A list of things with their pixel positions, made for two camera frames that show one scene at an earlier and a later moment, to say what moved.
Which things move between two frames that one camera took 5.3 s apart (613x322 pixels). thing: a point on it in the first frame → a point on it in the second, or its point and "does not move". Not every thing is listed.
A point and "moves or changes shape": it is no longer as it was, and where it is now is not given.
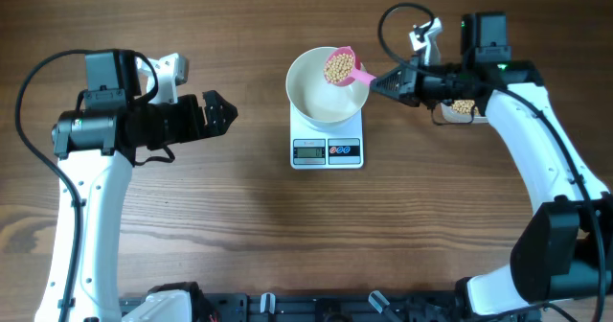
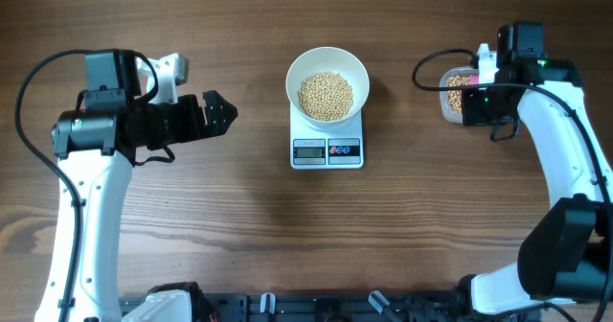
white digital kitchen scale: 333,149 does not move
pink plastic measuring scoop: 342,68 moves or changes shape
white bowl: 317,102 does not move
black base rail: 246,307 does not move
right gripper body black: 421,82 → 482,105
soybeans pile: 338,67 → 326,96
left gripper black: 195,126 does not move
